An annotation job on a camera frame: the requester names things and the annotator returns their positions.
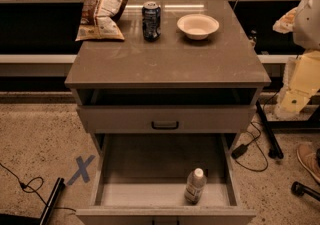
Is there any closed top drawer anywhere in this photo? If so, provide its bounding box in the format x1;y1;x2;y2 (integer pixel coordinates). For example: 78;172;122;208
77;105;256;134

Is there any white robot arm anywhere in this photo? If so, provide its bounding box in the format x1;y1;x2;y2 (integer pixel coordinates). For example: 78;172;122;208
273;0;320;119

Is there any grey drawer cabinet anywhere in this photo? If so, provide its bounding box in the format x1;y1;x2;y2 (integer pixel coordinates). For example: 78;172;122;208
64;0;272;225

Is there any dark blue soda can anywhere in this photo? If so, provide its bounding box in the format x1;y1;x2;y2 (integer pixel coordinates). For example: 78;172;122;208
142;1;161;41

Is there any black cable left floor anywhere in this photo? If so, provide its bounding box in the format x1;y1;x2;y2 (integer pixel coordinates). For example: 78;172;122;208
0;162;78;213

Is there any clear plastic bottle white cap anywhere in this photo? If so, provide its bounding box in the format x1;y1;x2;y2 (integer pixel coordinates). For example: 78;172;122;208
184;168;207;204

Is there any blue tape cross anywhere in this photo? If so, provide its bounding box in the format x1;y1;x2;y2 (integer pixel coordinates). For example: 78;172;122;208
67;155;95;186

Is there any open middle drawer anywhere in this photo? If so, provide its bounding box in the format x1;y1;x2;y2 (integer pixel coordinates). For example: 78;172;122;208
76;134;256;225

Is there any black drawer handle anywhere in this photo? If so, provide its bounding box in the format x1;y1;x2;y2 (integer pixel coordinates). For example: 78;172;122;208
151;121;179;130

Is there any black tripod leg right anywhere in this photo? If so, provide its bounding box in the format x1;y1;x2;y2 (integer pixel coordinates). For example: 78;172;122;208
256;101;284;159

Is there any brown chip bag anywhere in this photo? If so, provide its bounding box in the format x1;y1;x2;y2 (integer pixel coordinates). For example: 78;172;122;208
76;0;128;41

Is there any tan shoe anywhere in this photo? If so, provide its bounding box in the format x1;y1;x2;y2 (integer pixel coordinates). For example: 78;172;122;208
297;144;320;184

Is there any black caster wheel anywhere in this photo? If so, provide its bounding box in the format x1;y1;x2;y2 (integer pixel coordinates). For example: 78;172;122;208
291;181;320;201

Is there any white paper bowl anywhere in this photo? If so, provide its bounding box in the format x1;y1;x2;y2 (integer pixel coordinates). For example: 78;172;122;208
177;14;219;40

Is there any black stand leg left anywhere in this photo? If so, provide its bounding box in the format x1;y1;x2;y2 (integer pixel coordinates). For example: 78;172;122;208
0;177;66;225

